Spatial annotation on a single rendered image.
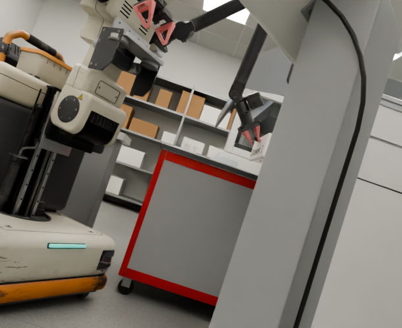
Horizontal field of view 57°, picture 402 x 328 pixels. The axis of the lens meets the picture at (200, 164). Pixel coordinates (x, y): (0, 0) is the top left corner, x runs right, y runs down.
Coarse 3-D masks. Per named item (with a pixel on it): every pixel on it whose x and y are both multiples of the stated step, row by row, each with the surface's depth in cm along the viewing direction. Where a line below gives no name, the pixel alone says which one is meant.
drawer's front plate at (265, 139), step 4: (264, 136) 169; (268, 136) 160; (264, 140) 166; (268, 140) 160; (256, 144) 181; (260, 144) 171; (264, 144) 162; (252, 148) 188; (256, 148) 178; (264, 148) 160; (252, 152) 184; (260, 152) 165; (264, 152) 159; (252, 156) 181; (256, 156) 171; (260, 156) 162; (264, 156) 159; (252, 160) 182
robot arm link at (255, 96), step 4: (232, 92) 165; (236, 92) 165; (256, 92) 165; (232, 96) 166; (236, 96) 166; (244, 96) 168; (248, 96) 167; (252, 96) 166; (256, 96) 166; (260, 96) 166; (236, 100) 166; (240, 100) 166; (248, 100) 167; (252, 100) 166; (256, 100) 166; (260, 100) 165; (252, 104) 167; (256, 104) 166; (260, 104) 166; (264, 104) 169; (252, 108) 168; (256, 108) 169
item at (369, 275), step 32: (352, 192) 120; (384, 192) 120; (352, 224) 119; (384, 224) 120; (352, 256) 119; (384, 256) 119; (352, 288) 118; (384, 288) 119; (320, 320) 117; (352, 320) 118; (384, 320) 118
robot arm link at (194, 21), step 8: (232, 0) 153; (216, 8) 155; (224, 8) 155; (232, 8) 154; (240, 8) 154; (200, 16) 158; (208, 16) 157; (216, 16) 156; (224, 16) 156; (176, 24) 158; (184, 24) 158; (192, 24) 157; (200, 24) 158; (208, 24) 158; (176, 32) 160; (184, 32) 159
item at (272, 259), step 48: (336, 0) 66; (384, 0) 63; (336, 48) 64; (384, 48) 68; (288, 96) 67; (336, 96) 62; (288, 144) 65; (336, 144) 60; (288, 192) 62; (240, 240) 65; (288, 240) 60; (336, 240) 70; (240, 288) 63; (288, 288) 58
